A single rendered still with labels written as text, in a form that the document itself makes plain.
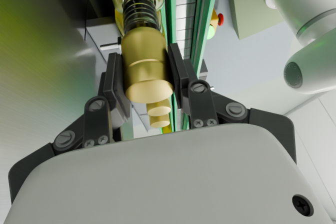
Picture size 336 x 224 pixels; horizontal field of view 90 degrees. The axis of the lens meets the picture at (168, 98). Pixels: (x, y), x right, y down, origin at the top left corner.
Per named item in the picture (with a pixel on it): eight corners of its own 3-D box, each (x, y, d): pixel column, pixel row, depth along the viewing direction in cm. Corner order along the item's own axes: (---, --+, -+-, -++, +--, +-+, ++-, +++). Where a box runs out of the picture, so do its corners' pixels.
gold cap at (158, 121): (170, 101, 31) (174, 123, 29) (154, 107, 33) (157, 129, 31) (159, 95, 28) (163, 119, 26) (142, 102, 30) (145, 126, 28)
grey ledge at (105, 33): (87, 3, 46) (84, 32, 41) (119, -2, 46) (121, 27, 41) (145, 118, 131) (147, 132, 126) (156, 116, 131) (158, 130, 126)
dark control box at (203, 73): (187, 60, 80) (191, 74, 77) (203, 57, 81) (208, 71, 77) (186, 70, 88) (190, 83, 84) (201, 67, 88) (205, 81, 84)
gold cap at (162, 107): (141, 80, 24) (144, 109, 22) (166, 76, 24) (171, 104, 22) (145, 92, 27) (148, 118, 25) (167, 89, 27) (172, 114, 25)
